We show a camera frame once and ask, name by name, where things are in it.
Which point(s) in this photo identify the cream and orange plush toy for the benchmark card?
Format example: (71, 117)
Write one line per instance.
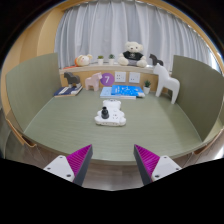
(82, 60)

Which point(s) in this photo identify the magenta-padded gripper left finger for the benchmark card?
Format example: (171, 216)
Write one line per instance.
(58, 166)

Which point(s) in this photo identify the green divider panel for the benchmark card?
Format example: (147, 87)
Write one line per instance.
(33, 90)
(200, 93)

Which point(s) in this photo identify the small potted plant white pot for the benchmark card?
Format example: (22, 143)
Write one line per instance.
(100, 61)
(111, 61)
(146, 90)

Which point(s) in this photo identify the purple round number sign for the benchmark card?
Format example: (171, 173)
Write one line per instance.
(107, 79)

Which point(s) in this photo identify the grey horse figurine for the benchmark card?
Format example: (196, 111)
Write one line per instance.
(71, 79)

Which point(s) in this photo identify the white grey curtain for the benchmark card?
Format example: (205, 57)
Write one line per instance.
(110, 30)

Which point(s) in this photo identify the white bear-shaped power strip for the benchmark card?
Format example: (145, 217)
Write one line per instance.
(116, 116)

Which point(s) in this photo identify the cream teddy bear black shirt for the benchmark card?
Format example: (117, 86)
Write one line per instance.
(132, 55)

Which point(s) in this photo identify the bright blue book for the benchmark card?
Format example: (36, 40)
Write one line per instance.
(126, 90)

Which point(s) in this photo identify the wooden window ledge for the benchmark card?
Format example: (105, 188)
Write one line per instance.
(93, 69)

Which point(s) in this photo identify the black horse figurine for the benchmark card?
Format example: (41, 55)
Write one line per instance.
(154, 60)

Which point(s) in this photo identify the white wall socket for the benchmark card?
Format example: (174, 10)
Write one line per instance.
(134, 77)
(120, 76)

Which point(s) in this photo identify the dark blue book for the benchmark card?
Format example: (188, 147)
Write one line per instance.
(65, 92)

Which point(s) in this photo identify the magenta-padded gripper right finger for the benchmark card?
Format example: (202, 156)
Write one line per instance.
(165, 165)

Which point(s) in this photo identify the large white horse figurine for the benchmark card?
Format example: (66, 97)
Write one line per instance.
(166, 82)

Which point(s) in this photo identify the light blue book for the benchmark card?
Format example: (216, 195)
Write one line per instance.
(105, 92)

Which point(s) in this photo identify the pink horse figurine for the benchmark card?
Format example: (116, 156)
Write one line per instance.
(93, 81)

